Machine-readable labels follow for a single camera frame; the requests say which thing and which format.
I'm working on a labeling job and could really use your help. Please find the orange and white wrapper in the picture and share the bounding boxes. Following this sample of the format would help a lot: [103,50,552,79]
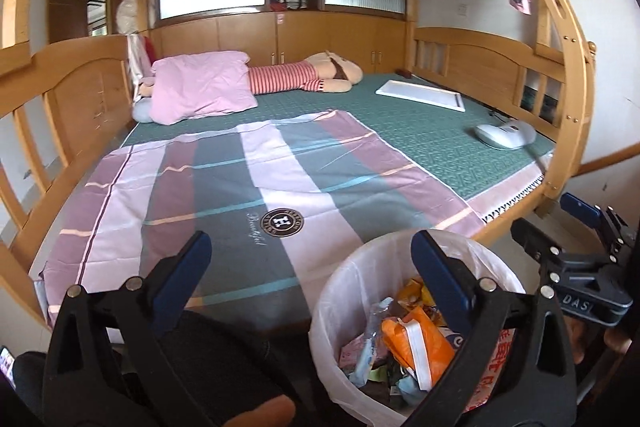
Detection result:
[381,308,456,391]

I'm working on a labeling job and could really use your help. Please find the white trash bin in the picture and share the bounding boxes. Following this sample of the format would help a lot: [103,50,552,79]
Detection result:
[307,227,526,427]

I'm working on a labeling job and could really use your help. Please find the person's left hand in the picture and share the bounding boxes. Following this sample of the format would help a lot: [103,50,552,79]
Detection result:
[224,395,296,427]

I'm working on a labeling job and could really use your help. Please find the yellow snack bag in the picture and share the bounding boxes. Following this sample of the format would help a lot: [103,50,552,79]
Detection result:
[395,277,447,326]

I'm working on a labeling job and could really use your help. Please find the white handheld device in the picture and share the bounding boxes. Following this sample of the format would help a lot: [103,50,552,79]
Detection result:
[474,120,537,150]

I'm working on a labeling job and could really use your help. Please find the green bed mat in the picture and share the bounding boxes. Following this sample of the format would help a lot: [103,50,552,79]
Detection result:
[124,74,554,199]

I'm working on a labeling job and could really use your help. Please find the striped pink grey bedsheet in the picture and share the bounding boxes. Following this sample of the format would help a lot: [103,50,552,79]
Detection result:
[40,110,513,331]

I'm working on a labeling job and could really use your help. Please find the pink pillow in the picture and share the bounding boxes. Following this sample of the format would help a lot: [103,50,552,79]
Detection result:
[150,51,257,126]

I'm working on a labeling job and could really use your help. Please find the striped plush doll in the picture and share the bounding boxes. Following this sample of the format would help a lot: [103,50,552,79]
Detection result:
[139,51,362,98]

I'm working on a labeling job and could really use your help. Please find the wooden bunk ladder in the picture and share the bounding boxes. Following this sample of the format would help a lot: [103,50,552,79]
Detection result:
[534,0,596,213]

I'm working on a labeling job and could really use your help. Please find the wooden bed frame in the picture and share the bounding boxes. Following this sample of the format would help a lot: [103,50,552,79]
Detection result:
[1,0,564,324]

